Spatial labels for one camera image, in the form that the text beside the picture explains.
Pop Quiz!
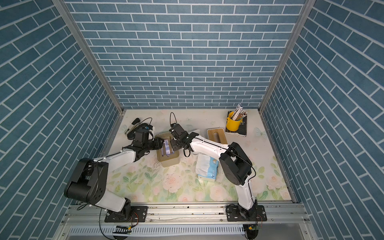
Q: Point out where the purple tissue paper pack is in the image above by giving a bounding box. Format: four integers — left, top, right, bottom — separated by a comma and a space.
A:
162, 139, 175, 157

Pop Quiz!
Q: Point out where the black book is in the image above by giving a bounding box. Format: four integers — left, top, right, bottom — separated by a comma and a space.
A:
225, 117, 247, 137

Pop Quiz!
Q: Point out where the black glasses case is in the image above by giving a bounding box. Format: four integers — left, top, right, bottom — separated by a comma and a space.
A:
127, 123, 149, 140

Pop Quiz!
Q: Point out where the beige black stapler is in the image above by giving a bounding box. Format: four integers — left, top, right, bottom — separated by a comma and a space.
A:
125, 118, 141, 135

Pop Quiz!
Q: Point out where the blue white tissue pack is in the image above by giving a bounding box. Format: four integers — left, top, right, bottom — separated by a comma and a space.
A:
196, 154, 219, 182

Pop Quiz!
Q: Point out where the white box wooden lid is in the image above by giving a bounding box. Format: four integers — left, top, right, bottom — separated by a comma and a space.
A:
207, 128, 228, 145

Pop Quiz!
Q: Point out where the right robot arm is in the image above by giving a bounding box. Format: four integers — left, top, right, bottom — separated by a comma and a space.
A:
170, 123, 267, 223

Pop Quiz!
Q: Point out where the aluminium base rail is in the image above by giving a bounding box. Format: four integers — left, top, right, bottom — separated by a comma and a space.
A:
54, 202, 317, 240

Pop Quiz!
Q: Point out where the beige tissue box base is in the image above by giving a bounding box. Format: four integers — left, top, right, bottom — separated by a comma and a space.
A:
155, 131, 181, 168

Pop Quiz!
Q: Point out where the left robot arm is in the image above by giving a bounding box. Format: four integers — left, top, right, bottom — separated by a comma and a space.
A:
64, 126, 164, 223

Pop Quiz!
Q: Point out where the white tissue box base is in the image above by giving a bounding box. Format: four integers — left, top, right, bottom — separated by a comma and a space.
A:
189, 131, 208, 155

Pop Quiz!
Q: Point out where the yellow pen cup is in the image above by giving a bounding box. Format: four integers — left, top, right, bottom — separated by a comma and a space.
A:
226, 111, 243, 132

